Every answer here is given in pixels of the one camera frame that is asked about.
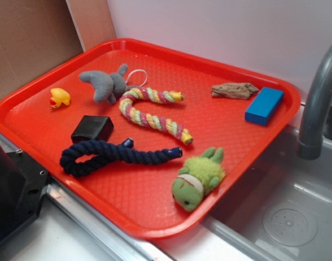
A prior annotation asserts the multicolour twisted rope toy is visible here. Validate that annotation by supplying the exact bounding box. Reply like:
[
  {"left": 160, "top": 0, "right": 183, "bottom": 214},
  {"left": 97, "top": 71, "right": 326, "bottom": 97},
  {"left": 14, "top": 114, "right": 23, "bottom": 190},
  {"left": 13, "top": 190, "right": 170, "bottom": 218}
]
[{"left": 119, "top": 87, "right": 193, "bottom": 145}]

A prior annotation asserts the navy blue rope toy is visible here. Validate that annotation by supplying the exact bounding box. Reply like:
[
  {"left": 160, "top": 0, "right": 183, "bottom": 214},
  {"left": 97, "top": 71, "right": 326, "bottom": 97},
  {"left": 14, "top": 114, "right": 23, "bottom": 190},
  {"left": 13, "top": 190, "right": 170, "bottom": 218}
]
[{"left": 60, "top": 138, "right": 183, "bottom": 178}]

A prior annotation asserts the brown driftwood piece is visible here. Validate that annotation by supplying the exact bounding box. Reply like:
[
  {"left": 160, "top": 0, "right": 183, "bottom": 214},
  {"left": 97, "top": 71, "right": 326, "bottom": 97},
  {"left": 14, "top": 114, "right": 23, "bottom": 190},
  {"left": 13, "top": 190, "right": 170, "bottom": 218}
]
[{"left": 211, "top": 83, "right": 259, "bottom": 100}]

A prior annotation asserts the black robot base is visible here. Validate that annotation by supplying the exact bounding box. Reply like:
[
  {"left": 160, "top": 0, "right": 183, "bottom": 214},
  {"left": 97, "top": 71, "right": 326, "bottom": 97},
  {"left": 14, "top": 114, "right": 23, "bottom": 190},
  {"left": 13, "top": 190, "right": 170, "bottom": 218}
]
[{"left": 0, "top": 145, "right": 48, "bottom": 247}]

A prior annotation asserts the yellow rubber duck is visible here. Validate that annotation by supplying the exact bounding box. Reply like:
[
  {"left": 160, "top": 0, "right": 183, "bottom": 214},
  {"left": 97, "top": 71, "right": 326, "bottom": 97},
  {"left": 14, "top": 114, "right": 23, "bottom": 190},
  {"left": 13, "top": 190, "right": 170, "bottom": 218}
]
[{"left": 50, "top": 88, "right": 71, "bottom": 108}]

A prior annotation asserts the blue wooden block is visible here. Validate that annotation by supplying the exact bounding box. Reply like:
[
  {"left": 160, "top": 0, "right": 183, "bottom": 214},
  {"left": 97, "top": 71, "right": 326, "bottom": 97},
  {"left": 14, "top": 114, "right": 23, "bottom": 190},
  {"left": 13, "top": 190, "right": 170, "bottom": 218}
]
[{"left": 245, "top": 87, "right": 284, "bottom": 126}]

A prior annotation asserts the red plastic tray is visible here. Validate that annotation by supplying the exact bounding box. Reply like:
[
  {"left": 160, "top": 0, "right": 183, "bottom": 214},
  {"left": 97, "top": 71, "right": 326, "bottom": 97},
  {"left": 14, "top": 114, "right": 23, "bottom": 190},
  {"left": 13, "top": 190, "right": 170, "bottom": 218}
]
[{"left": 0, "top": 39, "right": 301, "bottom": 239}]

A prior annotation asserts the brown cardboard panel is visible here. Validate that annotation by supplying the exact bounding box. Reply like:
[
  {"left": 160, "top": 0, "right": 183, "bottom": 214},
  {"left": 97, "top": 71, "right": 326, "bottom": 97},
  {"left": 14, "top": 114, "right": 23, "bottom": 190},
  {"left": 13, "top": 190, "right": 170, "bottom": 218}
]
[{"left": 0, "top": 1, "right": 116, "bottom": 100}]

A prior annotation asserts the grey toy sink basin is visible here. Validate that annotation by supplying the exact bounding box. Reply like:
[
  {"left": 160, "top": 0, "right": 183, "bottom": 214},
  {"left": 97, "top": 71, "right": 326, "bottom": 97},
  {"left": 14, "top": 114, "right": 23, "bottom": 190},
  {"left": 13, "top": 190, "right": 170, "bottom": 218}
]
[{"left": 203, "top": 127, "right": 332, "bottom": 260}]

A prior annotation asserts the black plastic cup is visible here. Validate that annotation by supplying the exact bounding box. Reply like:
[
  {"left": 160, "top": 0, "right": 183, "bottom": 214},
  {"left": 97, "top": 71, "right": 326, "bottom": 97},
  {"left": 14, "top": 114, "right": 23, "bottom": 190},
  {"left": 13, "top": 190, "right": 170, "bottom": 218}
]
[{"left": 71, "top": 115, "right": 114, "bottom": 144}]

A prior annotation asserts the green plush turtle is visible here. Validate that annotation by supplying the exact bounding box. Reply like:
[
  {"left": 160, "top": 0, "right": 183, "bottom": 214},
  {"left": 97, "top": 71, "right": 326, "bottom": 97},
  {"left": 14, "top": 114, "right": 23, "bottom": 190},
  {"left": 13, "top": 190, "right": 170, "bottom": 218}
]
[{"left": 171, "top": 147, "right": 225, "bottom": 212}]

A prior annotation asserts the grey plush elephant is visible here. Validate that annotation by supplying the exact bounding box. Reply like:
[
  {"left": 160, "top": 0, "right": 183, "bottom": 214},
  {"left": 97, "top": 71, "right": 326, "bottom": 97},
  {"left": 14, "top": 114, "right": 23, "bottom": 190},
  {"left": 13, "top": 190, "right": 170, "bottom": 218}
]
[{"left": 79, "top": 64, "right": 148, "bottom": 105}]

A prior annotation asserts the grey toy faucet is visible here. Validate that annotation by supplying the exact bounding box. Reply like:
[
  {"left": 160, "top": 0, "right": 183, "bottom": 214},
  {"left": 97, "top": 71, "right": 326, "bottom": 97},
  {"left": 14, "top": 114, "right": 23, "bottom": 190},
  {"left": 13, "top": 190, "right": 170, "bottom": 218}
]
[{"left": 297, "top": 45, "right": 332, "bottom": 160}]

